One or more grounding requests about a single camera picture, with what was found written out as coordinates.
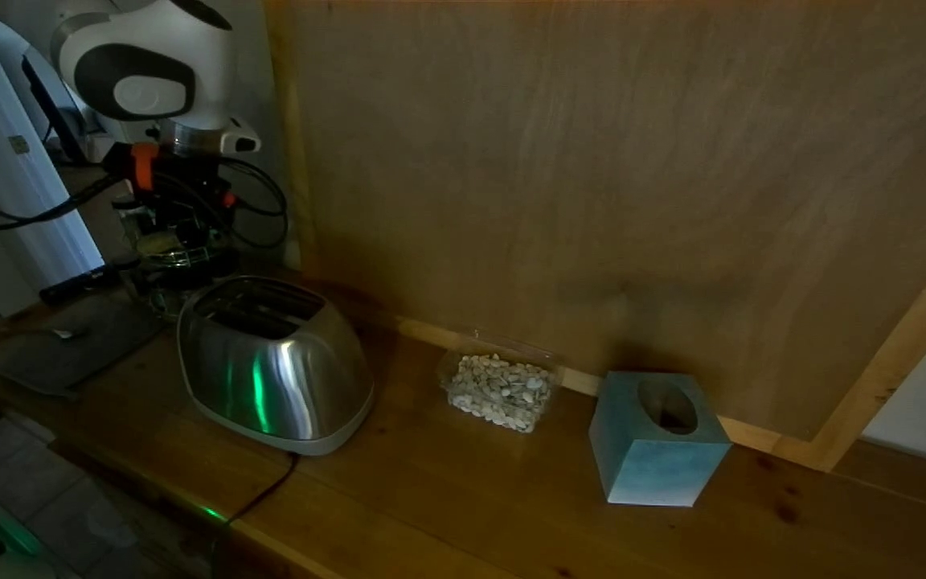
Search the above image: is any blue cube tissue box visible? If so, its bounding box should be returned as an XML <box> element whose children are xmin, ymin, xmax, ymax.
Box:
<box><xmin>588</xmin><ymin>370</ymin><xmax>730</xmax><ymax>510</ymax></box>

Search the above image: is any black remote control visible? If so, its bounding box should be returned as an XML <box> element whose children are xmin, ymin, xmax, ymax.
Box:
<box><xmin>38</xmin><ymin>265</ymin><xmax>123</xmax><ymax>305</ymax></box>

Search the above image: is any round chrome spice rack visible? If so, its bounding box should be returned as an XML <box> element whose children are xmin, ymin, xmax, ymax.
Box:
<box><xmin>123</xmin><ymin>227</ymin><xmax>237</xmax><ymax>319</ymax></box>

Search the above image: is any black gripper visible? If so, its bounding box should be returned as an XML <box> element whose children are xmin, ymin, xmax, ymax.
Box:
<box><xmin>102</xmin><ymin>142</ymin><xmax>237</xmax><ymax>248</ymax></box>

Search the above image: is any clear bag of pebbles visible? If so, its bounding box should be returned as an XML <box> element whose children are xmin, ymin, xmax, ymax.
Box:
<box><xmin>443</xmin><ymin>354</ymin><xmax>557</xmax><ymax>435</ymax></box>

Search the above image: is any black toaster power cord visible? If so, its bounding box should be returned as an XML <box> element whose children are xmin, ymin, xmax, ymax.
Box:
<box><xmin>209</xmin><ymin>453</ymin><xmax>303</xmax><ymax>541</ymax></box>

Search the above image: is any grey quilted pot holder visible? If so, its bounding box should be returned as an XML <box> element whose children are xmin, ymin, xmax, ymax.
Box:
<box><xmin>0</xmin><ymin>297</ymin><xmax>159</xmax><ymax>400</ymax></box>

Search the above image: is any wooden back panel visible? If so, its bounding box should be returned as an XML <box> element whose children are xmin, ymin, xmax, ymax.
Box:
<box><xmin>263</xmin><ymin>0</ymin><xmax>926</xmax><ymax>471</ymax></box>

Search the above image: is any silver two-slot toaster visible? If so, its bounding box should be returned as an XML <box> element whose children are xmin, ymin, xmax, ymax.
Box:
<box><xmin>175</xmin><ymin>278</ymin><xmax>375</xmax><ymax>458</ymax></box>

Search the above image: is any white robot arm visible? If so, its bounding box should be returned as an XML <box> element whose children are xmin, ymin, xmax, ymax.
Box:
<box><xmin>50</xmin><ymin>0</ymin><xmax>260</xmax><ymax>242</ymax></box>

